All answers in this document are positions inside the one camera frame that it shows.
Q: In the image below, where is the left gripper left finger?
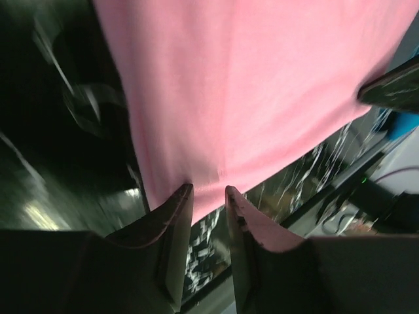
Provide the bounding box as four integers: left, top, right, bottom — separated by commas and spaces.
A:
101, 184, 194, 311

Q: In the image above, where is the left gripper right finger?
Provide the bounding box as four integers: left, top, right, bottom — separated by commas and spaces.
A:
225, 186, 304, 313

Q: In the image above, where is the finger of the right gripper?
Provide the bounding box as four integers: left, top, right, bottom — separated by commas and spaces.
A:
357, 61, 418, 114

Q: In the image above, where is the pink t shirt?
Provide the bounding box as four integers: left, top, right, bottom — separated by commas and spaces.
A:
94, 1, 418, 222

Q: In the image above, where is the blue folded t shirt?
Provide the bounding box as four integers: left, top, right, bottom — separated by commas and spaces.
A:
386, 113, 418, 141

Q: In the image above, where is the black marbled table mat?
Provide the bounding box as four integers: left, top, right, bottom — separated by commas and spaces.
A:
183, 108, 390, 299

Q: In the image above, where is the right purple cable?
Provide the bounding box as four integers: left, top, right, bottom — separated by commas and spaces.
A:
373, 166, 419, 183

